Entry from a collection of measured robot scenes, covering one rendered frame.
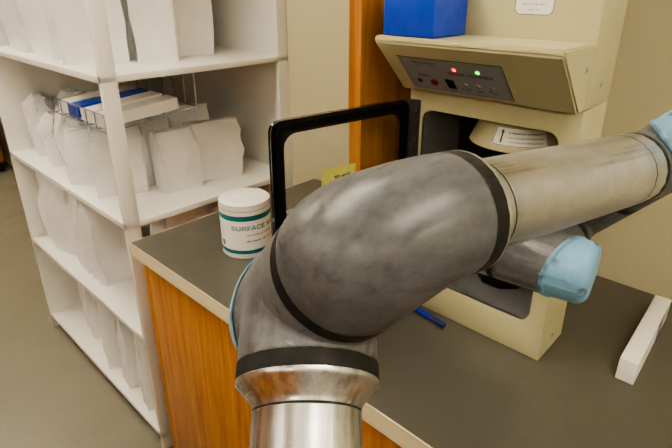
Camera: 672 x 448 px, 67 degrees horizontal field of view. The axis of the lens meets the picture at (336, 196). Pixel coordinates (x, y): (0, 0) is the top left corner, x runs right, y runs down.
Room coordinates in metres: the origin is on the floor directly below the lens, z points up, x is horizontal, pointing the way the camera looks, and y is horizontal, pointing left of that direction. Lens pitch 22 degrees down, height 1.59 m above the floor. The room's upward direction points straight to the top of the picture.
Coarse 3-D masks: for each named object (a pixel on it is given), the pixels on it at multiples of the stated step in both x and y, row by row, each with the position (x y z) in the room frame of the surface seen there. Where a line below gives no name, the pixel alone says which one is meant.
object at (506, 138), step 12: (480, 120) 0.94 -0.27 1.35; (480, 132) 0.91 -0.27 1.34; (492, 132) 0.89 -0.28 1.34; (504, 132) 0.87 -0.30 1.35; (516, 132) 0.86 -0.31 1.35; (528, 132) 0.86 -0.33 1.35; (540, 132) 0.86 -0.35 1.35; (480, 144) 0.90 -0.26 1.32; (492, 144) 0.88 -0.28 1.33; (504, 144) 0.86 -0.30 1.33; (516, 144) 0.86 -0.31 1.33; (528, 144) 0.85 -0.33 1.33; (540, 144) 0.85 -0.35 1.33; (552, 144) 0.86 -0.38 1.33
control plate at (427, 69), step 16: (416, 64) 0.88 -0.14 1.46; (432, 64) 0.85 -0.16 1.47; (448, 64) 0.83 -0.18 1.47; (464, 64) 0.81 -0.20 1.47; (480, 64) 0.79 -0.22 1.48; (416, 80) 0.92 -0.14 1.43; (464, 80) 0.84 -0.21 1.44; (480, 80) 0.81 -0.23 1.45; (496, 80) 0.79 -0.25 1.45; (480, 96) 0.85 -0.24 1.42; (496, 96) 0.82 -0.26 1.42; (512, 96) 0.80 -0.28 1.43
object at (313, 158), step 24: (360, 120) 0.89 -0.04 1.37; (384, 120) 0.93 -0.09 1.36; (288, 144) 0.80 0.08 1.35; (312, 144) 0.83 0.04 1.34; (336, 144) 0.86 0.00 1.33; (360, 144) 0.89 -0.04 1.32; (384, 144) 0.93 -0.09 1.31; (288, 168) 0.80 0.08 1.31; (312, 168) 0.83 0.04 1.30; (336, 168) 0.86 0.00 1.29; (360, 168) 0.89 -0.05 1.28; (288, 192) 0.80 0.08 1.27
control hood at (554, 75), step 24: (384, 48) 0.90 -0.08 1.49; (408, 48) 0.86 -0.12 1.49; (432, 48) 0.82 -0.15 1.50; (456, 48) 0.79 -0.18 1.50; (480, 48) 0.76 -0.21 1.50; (504, 48) 0.74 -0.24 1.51; (528, 48) 0.72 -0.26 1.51; (552, 48) 0.70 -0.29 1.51; (576, 48) 0.72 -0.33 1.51; (504, 72) 0.77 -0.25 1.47; (528, 72) 0.74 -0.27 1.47; (552, 72) 0.71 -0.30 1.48; (576, 72) 0.72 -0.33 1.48; (528, 96) 0.78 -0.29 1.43; (552, 96) 0.75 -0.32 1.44; (576, 96) 0.73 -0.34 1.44
